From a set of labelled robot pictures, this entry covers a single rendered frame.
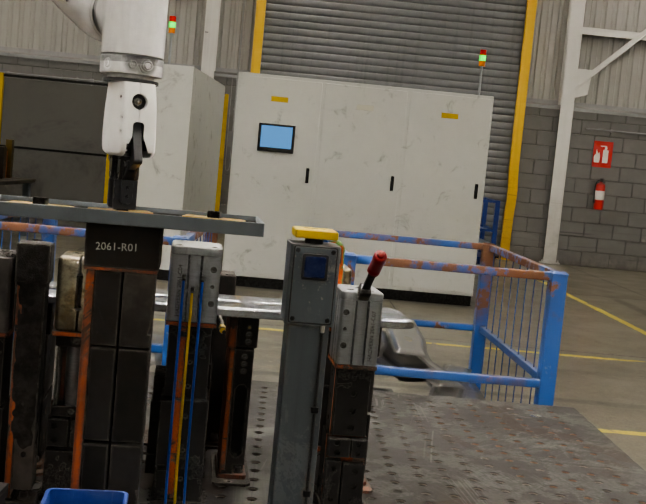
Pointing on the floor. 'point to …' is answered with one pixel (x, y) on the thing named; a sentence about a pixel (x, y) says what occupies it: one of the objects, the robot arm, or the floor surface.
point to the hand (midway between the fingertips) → (122, 193)
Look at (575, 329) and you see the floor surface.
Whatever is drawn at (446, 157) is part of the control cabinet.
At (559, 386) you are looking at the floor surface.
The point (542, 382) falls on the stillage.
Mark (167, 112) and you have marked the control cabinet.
